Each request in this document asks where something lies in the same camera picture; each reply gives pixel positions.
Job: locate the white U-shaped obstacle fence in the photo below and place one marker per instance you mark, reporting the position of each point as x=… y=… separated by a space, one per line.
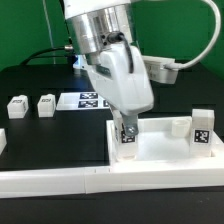
x=113 y=177

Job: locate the white square table top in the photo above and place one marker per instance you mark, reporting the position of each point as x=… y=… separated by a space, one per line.
x=164 y=140

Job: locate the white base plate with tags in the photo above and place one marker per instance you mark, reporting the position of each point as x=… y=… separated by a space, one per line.
x=81 y=101

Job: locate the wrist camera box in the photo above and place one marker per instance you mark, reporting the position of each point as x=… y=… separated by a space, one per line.
x=156 y=70

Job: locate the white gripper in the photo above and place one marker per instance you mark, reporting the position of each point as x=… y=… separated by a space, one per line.
x=130 y=93

